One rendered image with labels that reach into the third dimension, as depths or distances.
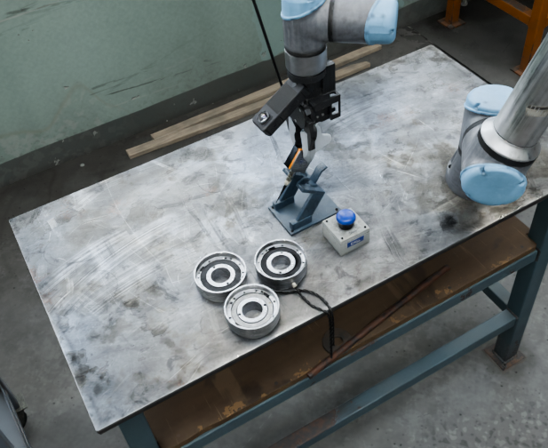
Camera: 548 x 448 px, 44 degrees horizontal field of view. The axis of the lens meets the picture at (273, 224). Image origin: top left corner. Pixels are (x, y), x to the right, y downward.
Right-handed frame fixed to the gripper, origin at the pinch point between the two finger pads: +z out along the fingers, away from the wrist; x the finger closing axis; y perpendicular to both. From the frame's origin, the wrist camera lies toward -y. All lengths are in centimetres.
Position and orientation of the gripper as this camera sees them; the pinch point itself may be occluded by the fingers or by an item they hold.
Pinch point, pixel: (301, 154)
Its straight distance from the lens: 137.6
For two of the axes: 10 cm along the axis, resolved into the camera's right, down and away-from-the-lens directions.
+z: 0.8, 6.8, 7.3
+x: -5.0, -6.1, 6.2
